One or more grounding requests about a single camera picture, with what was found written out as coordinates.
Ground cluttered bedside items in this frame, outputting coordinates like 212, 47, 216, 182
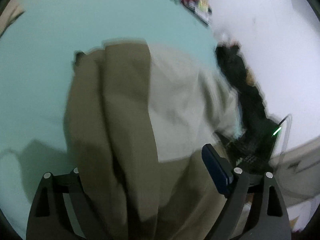
182, 0, 212, 27

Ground olive green large garment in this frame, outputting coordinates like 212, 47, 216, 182
66, 41, 241, 239

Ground beige folded garment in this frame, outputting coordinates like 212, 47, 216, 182
0, 3, 24, 35

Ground black clothing beside bed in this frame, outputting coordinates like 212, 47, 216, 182
215, 44, 280, 175

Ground teal bed sheet mattress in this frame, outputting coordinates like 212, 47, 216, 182
1, 0, 216, 237

